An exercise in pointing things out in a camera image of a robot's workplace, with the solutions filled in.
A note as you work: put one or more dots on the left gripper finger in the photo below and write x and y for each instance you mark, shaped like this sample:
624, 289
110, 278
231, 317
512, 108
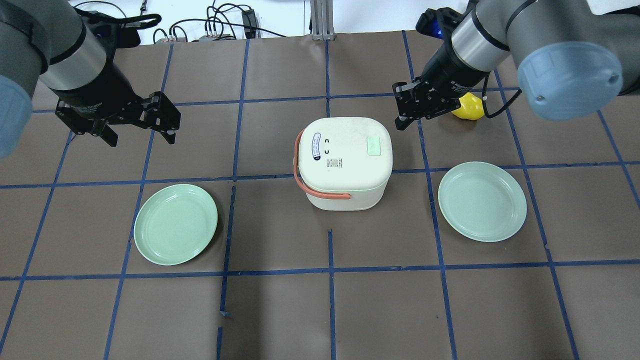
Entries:
99, 129
163, 116

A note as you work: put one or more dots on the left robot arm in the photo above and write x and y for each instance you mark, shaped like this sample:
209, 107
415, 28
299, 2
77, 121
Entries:
71, 51

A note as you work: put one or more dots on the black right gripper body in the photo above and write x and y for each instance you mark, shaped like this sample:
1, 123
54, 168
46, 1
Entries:
448, 73

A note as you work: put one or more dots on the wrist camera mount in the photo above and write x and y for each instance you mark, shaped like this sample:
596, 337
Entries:
438, 23
118, 33

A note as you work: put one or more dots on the green plate near right arm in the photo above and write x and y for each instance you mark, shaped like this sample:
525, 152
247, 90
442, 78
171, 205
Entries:
482, 202

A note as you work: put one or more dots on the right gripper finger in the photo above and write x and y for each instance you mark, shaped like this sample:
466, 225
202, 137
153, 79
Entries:
407, 105

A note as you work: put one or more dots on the green plate near left arm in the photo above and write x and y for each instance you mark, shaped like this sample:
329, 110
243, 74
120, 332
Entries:
175, 224

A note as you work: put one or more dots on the yellow toy bell pepper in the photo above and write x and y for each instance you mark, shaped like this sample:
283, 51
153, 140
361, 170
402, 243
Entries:
470, 107

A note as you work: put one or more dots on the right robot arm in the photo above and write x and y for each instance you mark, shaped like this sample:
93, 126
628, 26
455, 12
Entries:
570, 61

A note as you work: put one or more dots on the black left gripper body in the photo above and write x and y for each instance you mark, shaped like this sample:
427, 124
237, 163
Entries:
98, 93

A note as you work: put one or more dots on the white rice cooker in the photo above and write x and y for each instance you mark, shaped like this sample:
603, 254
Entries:
343, 163

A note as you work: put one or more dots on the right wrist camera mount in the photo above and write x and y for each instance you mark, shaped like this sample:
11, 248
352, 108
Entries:
438, 23

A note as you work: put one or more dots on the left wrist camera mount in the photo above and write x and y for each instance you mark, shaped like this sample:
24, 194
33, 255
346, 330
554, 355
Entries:
118, 33

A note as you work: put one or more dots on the aluminium frame post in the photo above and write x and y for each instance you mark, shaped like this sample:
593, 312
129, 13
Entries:
322, 20

